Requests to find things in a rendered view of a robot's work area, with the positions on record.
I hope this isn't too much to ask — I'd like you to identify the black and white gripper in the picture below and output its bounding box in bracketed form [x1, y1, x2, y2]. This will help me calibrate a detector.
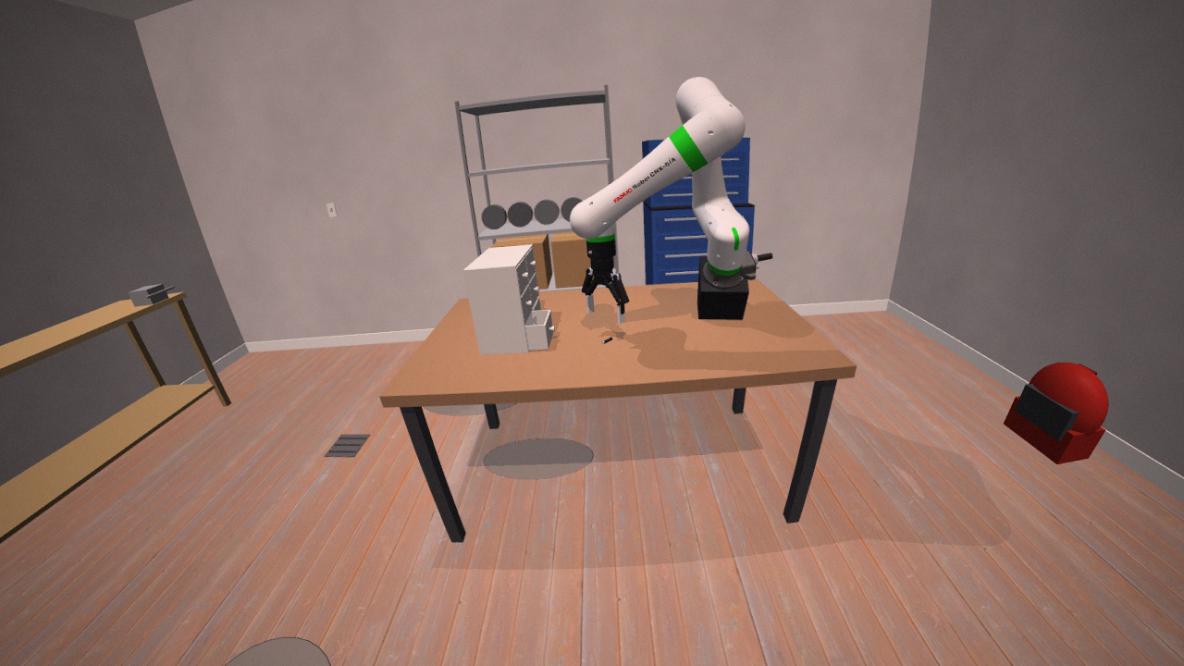
[583, 257, 629, 324]

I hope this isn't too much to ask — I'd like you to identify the white chest of drawers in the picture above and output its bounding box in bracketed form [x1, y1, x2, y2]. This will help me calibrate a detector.
[463, 244, 533, 356]

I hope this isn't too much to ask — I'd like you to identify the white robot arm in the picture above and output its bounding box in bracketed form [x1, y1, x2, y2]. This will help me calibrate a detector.
[570, 77, 772, 290]

